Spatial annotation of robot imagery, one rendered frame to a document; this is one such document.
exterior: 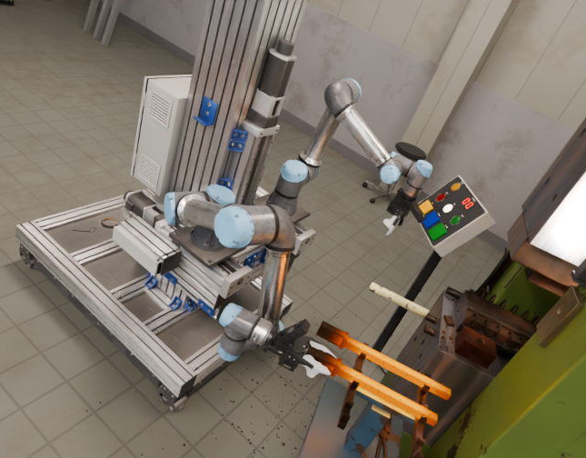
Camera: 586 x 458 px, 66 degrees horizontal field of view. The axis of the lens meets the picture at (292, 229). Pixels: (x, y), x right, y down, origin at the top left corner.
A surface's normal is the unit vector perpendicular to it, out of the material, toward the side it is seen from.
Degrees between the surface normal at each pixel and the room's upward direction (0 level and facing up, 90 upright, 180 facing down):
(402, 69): 90
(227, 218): 87
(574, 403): 90
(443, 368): 90
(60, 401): 0
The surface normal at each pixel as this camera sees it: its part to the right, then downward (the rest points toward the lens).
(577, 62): -0.56, 0.29
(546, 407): -0.34, 0.43
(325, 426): 0.32, -0.79
